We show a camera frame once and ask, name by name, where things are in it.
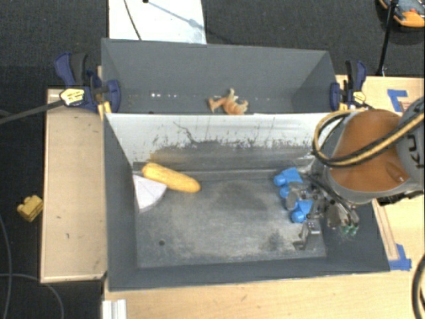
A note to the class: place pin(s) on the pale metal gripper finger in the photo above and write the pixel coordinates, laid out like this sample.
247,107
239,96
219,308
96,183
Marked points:
312,228
292,200

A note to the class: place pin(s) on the blue plastic toy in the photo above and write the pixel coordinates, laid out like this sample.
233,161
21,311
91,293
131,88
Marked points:
289,176

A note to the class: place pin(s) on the grey metal bin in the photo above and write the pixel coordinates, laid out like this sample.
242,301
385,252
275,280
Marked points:
216,231

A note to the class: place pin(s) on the orange toy animal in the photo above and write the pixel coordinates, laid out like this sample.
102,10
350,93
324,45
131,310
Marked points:
230,105

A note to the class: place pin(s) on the yellow toy corn cob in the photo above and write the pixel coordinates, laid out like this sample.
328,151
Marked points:
171,178

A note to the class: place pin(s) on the white fan-shaped flat piece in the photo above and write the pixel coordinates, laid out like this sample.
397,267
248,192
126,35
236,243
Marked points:
147,194

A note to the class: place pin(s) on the pale wood flat board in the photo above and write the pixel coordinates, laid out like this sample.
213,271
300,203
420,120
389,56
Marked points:
74,191

